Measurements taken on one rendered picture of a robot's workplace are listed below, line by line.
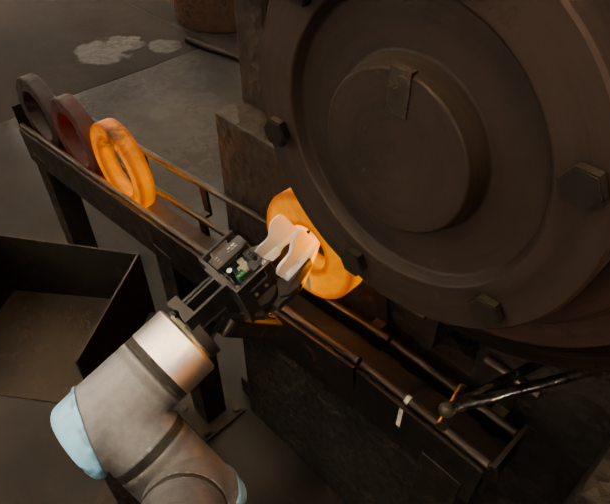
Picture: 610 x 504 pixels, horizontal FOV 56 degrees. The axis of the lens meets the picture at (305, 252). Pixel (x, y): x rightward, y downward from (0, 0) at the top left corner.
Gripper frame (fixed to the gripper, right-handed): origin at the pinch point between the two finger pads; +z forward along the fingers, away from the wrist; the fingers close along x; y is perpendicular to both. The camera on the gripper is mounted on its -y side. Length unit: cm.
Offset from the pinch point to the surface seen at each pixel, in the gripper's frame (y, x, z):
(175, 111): -104, 167, 52
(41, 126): -25, 93, -8
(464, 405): 8.9, -28.9, -8.8
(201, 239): -23.1, 31.2, -4.7
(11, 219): -80, 146, -30
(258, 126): 0.4, 20.3, 8.7
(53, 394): -13.9, 19.9, -38.6
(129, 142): -8.8, 47.3, -2.6
